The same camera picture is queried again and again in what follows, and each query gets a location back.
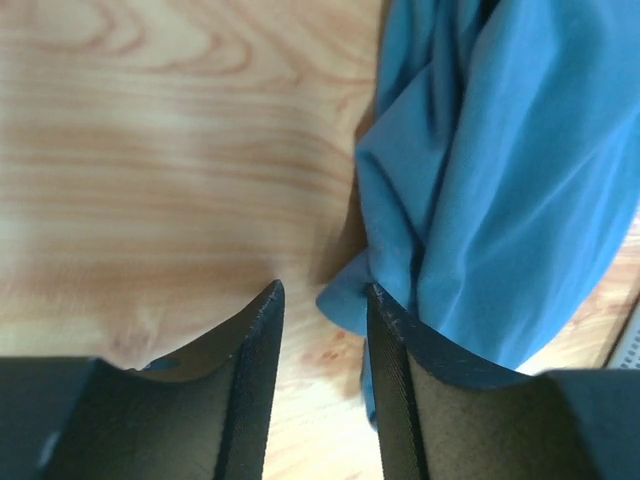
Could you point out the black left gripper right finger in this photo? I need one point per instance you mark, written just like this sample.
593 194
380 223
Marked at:
443 412

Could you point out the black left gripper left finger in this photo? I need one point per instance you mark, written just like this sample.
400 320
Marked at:
200 412

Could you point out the blue-grey t-shirt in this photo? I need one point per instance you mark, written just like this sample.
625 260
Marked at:
500 175

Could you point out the white plastic laundry basket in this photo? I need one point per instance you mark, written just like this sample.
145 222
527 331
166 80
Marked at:
626 354

